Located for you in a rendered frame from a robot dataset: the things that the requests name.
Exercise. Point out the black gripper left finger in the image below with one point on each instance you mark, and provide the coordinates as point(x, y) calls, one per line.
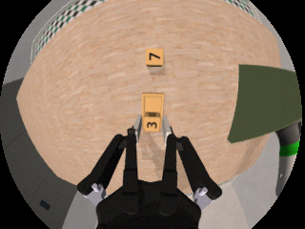
point(94, 185)

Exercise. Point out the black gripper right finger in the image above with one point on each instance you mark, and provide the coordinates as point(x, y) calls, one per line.
point(196, 173)

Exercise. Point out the orange cube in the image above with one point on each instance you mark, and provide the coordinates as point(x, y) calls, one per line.
point(154, 57)
point(152, 121)

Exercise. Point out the orange shallow rectangular tray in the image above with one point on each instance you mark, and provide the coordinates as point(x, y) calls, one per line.
point(152, 102)

